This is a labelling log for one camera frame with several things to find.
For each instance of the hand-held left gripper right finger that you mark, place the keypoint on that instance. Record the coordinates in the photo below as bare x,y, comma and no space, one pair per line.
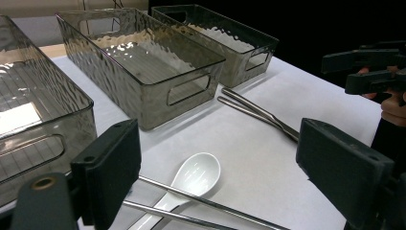
344,166

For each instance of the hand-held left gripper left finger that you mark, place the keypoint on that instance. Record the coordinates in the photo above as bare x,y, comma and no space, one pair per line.
108,166

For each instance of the metal tongs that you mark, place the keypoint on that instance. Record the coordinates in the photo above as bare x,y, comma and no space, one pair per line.
277,123

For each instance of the white plastic spoon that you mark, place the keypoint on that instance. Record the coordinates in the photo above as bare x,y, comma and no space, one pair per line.
198,172

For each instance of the clear grey plastic bin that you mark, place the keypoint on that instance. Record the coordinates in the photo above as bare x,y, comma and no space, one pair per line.
143,60
38,80
223,38

